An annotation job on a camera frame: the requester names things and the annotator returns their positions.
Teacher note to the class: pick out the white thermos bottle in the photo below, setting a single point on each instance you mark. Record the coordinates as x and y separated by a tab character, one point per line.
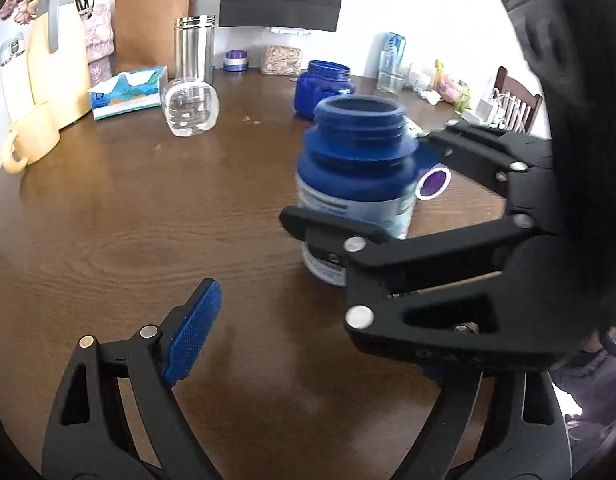
15	77

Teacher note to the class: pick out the clear drinking glass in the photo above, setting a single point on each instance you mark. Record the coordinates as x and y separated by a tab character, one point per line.
391	74

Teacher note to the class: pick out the brown paper bag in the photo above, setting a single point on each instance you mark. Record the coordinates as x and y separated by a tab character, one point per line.
144	33

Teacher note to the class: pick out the blue-neck labelled bottle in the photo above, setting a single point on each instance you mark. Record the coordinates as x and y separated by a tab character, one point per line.
358	163

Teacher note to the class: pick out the colourful snack bag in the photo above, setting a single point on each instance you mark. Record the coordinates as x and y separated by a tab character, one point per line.
451	91

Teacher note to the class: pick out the blue drink can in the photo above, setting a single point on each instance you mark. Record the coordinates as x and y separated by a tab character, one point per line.
393	51

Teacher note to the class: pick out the yellow ceramic mug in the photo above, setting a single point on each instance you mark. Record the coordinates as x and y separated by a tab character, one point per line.
29	139

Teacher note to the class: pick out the dark blue wide jar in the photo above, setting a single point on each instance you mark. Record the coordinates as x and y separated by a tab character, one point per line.
321	80

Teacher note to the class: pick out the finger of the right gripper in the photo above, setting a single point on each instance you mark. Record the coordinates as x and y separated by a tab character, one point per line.
494	295
488	156

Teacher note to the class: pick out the crumpled white tissue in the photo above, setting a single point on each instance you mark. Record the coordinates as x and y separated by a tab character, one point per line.
432	97

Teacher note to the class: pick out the small purple white jar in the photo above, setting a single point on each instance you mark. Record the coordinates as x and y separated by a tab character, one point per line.
235	61

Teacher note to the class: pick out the yellow thermos jug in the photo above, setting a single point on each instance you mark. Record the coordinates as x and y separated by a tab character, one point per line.
57	61

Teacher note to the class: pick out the white cream jar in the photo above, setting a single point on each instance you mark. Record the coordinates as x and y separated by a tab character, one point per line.
423	81

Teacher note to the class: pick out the clear grain container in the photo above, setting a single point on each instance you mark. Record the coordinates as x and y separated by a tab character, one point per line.
280	61

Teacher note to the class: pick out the purple plastic jar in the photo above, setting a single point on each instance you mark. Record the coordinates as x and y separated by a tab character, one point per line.
432	176

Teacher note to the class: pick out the wooden chair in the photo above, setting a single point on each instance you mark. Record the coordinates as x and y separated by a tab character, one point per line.
517	106

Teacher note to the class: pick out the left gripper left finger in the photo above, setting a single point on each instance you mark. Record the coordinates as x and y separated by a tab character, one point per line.
88	435

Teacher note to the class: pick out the stainless steel tumbler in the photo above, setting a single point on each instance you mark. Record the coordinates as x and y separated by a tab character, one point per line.
193	47

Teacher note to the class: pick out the clear glass jar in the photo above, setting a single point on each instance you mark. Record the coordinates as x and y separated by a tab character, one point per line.
190	106

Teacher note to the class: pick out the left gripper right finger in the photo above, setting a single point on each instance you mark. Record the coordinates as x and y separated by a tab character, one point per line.
523	435

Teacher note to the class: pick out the blue tissue pack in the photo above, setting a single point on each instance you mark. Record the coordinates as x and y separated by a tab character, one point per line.
128	92

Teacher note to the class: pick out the person's lap in purple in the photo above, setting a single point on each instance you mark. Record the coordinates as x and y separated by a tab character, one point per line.
589	377

